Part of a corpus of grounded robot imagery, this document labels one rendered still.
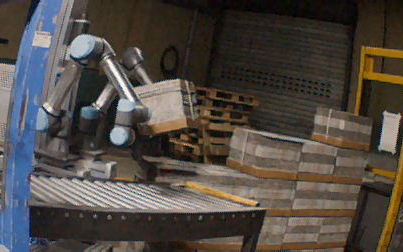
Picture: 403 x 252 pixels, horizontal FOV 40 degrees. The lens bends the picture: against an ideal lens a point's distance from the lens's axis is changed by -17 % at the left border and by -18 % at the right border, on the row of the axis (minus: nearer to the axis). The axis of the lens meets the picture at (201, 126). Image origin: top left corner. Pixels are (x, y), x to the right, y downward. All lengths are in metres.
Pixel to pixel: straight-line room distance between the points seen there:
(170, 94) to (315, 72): 8.35
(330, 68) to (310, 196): 7.33
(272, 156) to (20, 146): 2.25
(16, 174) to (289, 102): 10.08
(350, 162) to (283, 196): 0.55
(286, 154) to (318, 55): 7.64
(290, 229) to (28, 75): 2.55
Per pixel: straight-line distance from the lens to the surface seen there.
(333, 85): 10.96
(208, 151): 9.68
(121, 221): 2.16
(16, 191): 1.63
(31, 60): 1.59
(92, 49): 2.82
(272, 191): 3.67
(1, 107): 3.38
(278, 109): 11.62
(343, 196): 4.02
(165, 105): 2.99
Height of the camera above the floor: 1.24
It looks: 3 degrees down
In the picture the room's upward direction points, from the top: 10 degrees clockwise
